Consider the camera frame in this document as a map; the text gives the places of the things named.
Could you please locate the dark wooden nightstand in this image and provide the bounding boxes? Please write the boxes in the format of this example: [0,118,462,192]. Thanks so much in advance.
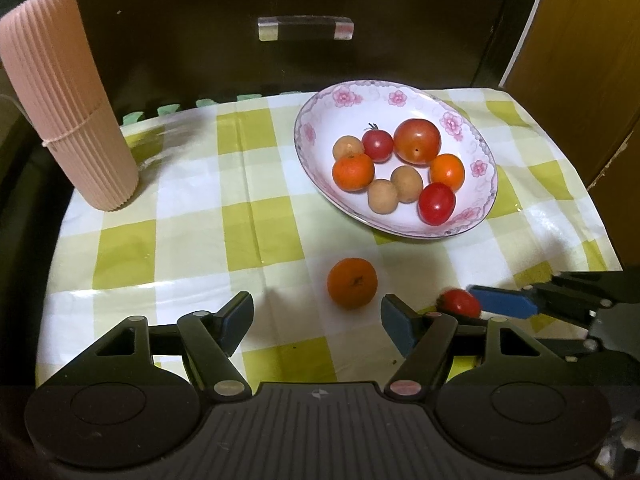
[78,0,535,113]

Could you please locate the pink ribbed cylinder case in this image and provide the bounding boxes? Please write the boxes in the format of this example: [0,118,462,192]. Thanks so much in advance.
[1,0,139,211]

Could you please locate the large red tomato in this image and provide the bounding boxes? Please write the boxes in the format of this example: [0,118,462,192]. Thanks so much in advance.
[394,118,442,166]

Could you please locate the cherry tomato with stem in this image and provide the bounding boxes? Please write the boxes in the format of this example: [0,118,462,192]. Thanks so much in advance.
[361,122,395,164]

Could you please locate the white floral porcelain plate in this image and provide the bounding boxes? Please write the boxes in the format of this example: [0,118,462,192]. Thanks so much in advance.
[292,79,500,241]

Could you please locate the tan longan fruit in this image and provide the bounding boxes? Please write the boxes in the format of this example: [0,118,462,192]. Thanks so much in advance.
[368,179,399,214]

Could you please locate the silver drawer handle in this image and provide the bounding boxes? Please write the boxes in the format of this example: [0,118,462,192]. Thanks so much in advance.
[257,15,355,42]

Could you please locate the brown wooden cabinet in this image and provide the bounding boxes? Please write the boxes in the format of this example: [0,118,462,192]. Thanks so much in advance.
[506,0,639,257]

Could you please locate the green checkered tablecloth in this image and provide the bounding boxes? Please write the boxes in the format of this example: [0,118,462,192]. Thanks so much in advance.
[36,89,620,385]

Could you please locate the tan longan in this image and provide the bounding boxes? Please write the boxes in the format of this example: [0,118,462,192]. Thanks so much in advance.
[332,136,364,160]
[390,166,424,204]

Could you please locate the small orange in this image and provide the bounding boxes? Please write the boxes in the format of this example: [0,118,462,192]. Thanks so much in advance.
[326,258,378,310]
[332,153,374,192]
[428,154,465,193]

